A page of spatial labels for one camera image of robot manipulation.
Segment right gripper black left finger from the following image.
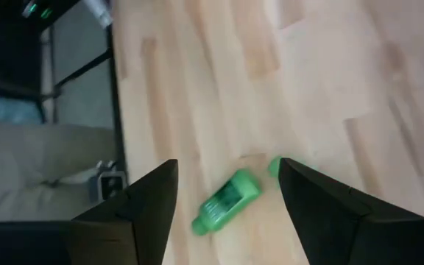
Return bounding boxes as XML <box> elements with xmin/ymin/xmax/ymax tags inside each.
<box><xmin>0</xmin><ymin>158</ymin><xmax>180</xmax><ymax>265</ymax></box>

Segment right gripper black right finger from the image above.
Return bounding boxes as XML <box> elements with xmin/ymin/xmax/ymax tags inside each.
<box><xmin>278</xmin><ymin>157</ymin><xmax>424</xmax><ymax>265</ymax></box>

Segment green travel bottle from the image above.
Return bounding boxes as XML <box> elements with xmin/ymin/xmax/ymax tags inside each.
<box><xmin>190</xmin><ymin>168</ymin><xmax>264</xmax><ymax>237</ymax></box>
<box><xmin>267</xmin><ymin>155</ymin><xmax>283</xmax><ymax>178</ymax></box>

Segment beige cushion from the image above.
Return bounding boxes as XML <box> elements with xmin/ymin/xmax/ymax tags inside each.
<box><xmin>0</xmin><ymin>120</ymin><xmax>119</xmax><ymax>222</ymax></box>

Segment black table leg brace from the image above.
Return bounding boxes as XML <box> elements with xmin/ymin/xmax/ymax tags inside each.
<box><xmin>38</xmin><ymin>46</ymin><xmax>112</xmax><ymax>103</ymax></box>

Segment white cylindrical container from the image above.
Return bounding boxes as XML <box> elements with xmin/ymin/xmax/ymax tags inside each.
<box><xmin>82</xmin><ymin>0</ymin><xmax>114</xmax><ymax>29</ymax></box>

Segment black equipment with green lights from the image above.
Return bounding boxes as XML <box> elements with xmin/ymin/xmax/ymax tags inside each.
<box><xmin>0</xmin><ymin>0</ymin><xmax>85</xmax><ymax>97</ymax></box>

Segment grey table-level camera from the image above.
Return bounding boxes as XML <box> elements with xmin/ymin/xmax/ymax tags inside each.
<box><xmin>88</xmin><ymin>159</ymin><xmax>129</xmax><ymax>204</ymax></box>

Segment black metal table frame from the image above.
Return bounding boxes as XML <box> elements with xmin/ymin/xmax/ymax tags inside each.
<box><xmin>105</xmin><ymin>21</ymin><xmax>129</xmax><ymax>174</ymax></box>

